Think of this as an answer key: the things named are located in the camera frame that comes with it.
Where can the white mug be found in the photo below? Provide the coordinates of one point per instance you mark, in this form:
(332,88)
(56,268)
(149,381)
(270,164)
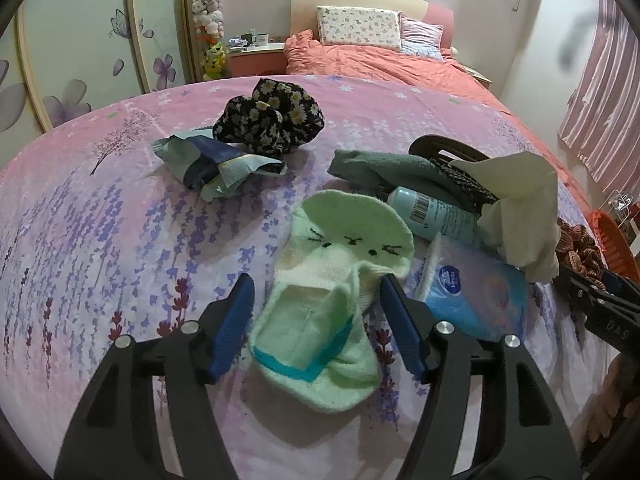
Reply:
(260,39)

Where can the blue tissue pack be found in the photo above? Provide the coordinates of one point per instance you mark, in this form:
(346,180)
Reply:
(470,285)

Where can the yellow green plush toy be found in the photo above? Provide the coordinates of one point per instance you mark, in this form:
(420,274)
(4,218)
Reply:
(214,60)

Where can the crumpled blue silver wrapper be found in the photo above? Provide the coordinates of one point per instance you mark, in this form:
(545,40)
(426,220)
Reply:
(210,160)

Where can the pink fuzzy garment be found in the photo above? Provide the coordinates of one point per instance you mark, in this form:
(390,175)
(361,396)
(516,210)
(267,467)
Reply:
(607,395)

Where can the black hairbrush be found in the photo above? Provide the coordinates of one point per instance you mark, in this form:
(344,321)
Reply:
(435,147)

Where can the crumpled white tissue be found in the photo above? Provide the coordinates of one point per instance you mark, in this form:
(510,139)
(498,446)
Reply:
(520,200)

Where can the orange plastic basket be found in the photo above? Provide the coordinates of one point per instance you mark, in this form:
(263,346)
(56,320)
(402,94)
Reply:
(617,245)

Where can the white floral pillow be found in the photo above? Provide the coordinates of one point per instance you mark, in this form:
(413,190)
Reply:
(357,27)

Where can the light green face sock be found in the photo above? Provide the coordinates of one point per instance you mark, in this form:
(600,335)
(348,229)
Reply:
(330,280)

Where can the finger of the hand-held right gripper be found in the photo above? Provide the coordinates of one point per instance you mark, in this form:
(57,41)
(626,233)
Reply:
(580,282)

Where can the brown plaid cloth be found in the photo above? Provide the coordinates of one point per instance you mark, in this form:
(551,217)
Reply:
(580,255)

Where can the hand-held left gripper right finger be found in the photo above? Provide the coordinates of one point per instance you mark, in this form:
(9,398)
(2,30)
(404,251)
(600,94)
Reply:
(400,325)

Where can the grey cloth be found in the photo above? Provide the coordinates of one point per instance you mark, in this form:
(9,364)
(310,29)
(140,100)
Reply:
(380,165)

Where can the pink lavender print bedsheet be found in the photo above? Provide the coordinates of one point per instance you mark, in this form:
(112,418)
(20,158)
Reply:
(100,240)

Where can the pink striped curtain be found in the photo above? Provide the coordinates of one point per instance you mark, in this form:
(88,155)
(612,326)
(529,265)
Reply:
(605,110)

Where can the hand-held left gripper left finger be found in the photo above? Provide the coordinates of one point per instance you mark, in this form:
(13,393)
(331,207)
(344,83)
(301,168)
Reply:
(235,325)

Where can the light blue cream tube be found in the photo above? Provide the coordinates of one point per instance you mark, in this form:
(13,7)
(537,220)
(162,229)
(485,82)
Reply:
(430,210)

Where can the wardrobe with purple flowers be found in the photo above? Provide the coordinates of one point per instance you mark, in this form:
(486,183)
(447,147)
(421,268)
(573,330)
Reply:
(85,50)

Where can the black floral cloth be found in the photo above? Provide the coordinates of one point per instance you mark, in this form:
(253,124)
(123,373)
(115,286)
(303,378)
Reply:
(270,115)

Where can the pink striped pillow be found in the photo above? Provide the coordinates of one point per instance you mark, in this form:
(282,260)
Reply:
(420,37)

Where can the light wooden nightstand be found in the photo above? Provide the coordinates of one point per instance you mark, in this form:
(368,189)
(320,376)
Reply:
(475,75)

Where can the pink white nightstand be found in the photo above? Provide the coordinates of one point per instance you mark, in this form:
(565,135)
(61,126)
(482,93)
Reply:
(255,60)

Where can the bed with coral duvet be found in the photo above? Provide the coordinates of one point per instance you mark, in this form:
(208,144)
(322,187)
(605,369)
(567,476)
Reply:
(390,67)

